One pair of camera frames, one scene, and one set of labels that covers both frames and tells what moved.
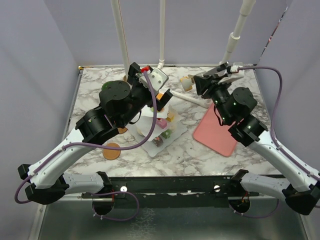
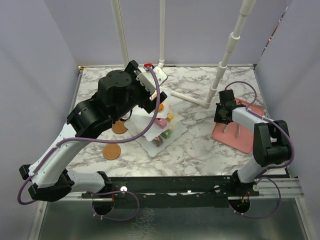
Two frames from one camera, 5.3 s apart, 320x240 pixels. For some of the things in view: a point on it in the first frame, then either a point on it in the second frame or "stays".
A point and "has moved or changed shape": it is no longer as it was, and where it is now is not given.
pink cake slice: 161,122 stays
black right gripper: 205,85 -> 217,119
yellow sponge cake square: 170,117 stays
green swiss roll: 166,134 stays
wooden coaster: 112,154 stays
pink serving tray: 211,134 has moved or changed shape
